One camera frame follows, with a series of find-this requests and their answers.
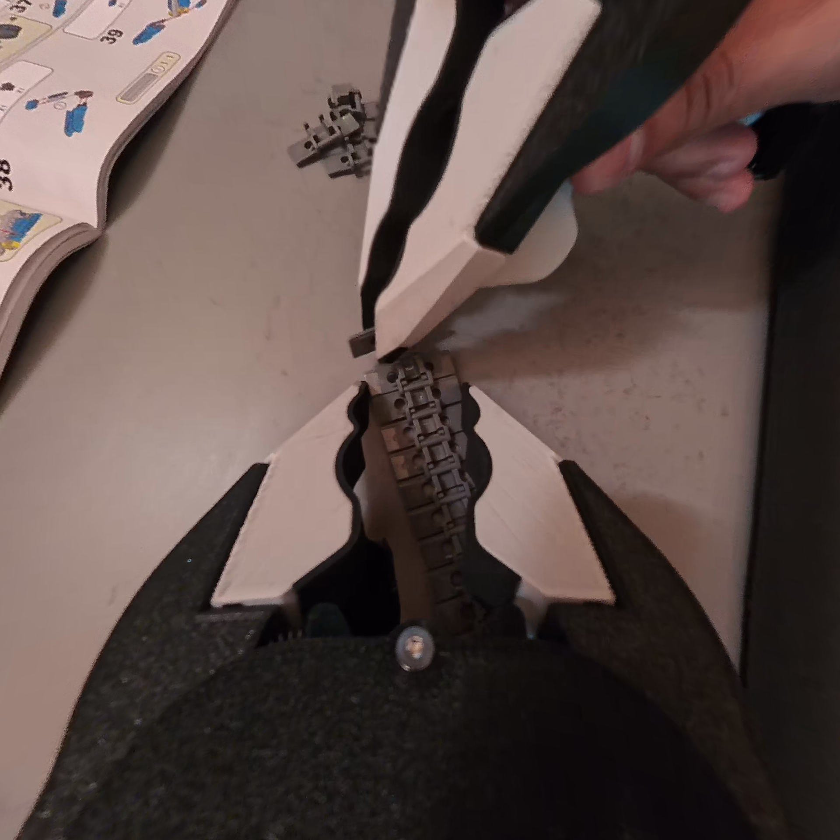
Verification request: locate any instruction booklet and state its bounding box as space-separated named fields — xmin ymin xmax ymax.
xmin=0 ymin=0 xmax=238 ymax=376

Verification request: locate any grey desk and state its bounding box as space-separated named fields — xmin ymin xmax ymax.
xmin=0 ymin=0 xmax=775 ymax=840

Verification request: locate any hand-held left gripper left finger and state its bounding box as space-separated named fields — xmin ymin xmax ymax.
xmin=211 ymin=382 xmax=370 ymax=606

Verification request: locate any pile of grey track links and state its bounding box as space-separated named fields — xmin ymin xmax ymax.
xmin=287 ymin=83 xmax=383 ymax=180

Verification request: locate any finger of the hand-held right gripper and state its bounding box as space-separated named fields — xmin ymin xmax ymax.
xmin=356 ymin=0 xmax=506 ymax=329
xmin=373 ymin=0 xmax=602 ymax=350

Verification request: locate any assembled grey track chain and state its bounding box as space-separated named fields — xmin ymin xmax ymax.
xmin=363 ymin=350 xmax=484 ymax=636

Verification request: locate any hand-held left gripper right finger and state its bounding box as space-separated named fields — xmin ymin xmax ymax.
xmin=462 ymin=383 xmax=618 ymax=608

